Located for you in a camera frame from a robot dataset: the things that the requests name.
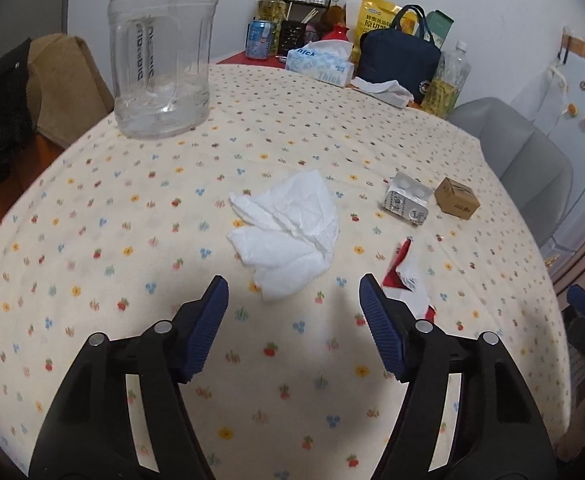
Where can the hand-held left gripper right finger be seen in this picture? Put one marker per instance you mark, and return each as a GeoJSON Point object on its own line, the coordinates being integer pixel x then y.
{"type": "Point", "coordinates": [380, 325]}

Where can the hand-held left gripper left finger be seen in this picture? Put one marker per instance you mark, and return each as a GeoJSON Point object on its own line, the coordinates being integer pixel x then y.
{"type": "Point", "coordinates": [207, 325]}

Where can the red and white wrapper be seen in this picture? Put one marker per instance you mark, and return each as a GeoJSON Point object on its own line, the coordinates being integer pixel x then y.
{"type": "Point", "coordinates": [410, 280]}

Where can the white tissue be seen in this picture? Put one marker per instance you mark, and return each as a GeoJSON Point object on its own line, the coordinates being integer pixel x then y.
{"type": "Point", "coordinates": [292, 230]}

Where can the white blister pack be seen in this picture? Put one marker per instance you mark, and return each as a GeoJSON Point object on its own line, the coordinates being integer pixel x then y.
{"type": "Point", "coordinates": [407, 200]}

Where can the small brown cardboard box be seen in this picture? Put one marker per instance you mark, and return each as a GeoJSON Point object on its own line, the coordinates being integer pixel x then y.
{"type": "Point", "coordinates": [457, 197]}

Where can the grey chair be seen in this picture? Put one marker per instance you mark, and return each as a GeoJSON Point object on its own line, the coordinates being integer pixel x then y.
{"type": "Point", "coordinates": [517, 160]}

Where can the white tote bag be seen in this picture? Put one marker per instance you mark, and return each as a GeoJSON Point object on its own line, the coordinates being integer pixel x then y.
{"type": "Point", "coordinates": [547, 100]}

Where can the white tissue packet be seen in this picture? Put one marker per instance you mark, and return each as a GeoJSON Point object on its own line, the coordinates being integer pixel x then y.
{"type": "Point", "coordinates": [382, 91]}

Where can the yellow drink bottle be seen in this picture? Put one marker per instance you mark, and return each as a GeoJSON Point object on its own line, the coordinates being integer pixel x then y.
{"type": "Point", "coordinates": [271, 12]}
{"type": "Point", "coordinates": [445, 85]}

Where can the navy lunch bag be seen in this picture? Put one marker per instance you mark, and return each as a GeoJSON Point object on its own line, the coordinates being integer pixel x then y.
{"type": "Point", "coordinates": [397, 60]}

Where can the blue tissue box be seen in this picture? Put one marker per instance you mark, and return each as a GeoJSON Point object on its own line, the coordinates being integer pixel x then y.
{"type": "Point", "coordinates": [322, 65]}

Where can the large clear water jug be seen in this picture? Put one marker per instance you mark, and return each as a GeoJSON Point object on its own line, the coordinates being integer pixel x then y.
{"type": "Point", "coordinates": [162, 60]}

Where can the tan chair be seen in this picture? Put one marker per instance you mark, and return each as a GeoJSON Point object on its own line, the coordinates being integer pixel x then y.
{"type": "Point", "coordinates": [67, 90]}

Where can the blue soda can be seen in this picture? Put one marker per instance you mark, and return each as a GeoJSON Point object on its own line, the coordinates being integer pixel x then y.
{"type": "Point", "coordinates": [259, 40]}

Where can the red bottle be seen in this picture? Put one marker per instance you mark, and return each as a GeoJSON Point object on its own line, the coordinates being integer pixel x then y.
{"type": "Point", "coordinates": [335, 33]}

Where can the black mesh holder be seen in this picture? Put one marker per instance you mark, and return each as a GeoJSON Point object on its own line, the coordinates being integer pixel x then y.
{"type": "Point", "coordinates": [292, 37]}

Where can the green carton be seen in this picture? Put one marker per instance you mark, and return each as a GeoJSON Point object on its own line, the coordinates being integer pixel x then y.
{"type": "Point", "coordinates": [441, 27]}

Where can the yellow snack bag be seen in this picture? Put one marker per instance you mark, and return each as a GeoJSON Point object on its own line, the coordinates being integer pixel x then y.
{"type": "Point", "coordinates": [377, 15]}

